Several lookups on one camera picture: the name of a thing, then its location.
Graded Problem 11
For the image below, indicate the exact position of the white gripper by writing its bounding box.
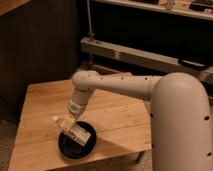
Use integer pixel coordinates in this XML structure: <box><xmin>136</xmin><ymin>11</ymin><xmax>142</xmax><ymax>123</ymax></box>
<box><xmin>63</xmin><ymin>89</ymin><xmax>93</xmax><ymax>131</ymax></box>

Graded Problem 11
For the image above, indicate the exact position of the white plastic bottle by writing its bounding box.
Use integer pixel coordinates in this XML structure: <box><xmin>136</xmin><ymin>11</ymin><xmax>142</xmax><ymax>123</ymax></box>
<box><xmin>52</xmin><ymin>116</ymin><xmax>91</xmax><ymax>146</ymax></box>

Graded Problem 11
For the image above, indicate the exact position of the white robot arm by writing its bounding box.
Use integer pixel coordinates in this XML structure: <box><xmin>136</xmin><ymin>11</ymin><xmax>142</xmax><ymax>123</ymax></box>
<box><xmin>68</xmin><ymin>70</ymin><xmax>213</xmax><ymax>171</ymax></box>

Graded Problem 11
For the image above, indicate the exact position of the black ceramic bowl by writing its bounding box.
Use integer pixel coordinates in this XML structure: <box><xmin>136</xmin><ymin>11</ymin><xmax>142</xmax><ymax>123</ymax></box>
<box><xmin>58</xmin><ymin>121</ymin><xmax>97</xmax><ymax>159</ymax></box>

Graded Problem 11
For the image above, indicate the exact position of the wooden table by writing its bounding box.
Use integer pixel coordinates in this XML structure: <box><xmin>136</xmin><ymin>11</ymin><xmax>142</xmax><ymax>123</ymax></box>
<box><xmin>9</xmin><ymin>80</ymin><xmax>151</xmax><ymax>171</ymax></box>

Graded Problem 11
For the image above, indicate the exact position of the metal pole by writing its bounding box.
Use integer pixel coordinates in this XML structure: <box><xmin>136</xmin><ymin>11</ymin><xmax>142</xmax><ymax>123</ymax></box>
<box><xmin>86</xmin><ymin>0</ymin><xmax>94</xmax><ymax>41</ymax></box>

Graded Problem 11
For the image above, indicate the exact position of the wooden shelf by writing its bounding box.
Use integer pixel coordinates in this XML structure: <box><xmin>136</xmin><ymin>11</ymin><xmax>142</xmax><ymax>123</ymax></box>
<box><xmin>93</xmin><ymin>0</ymin><xmax>213</xmax><ymax>21</ymax></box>

